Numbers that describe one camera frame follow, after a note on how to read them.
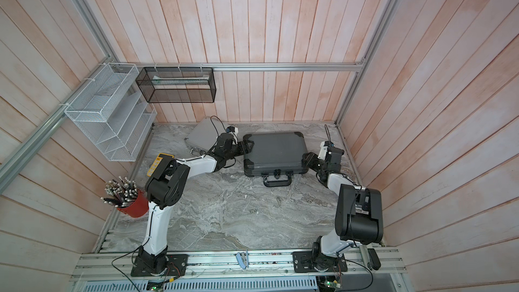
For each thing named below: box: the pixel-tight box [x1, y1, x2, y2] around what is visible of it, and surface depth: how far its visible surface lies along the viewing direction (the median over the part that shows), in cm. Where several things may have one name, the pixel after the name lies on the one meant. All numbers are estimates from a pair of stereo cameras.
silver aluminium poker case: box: [185, 116, 230, 154], surface depth 112 cm
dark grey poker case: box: [242, 131, 309, 188], surface depth 97 cm
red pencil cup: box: [100, 176, 150, 219], surface depth 76 cm
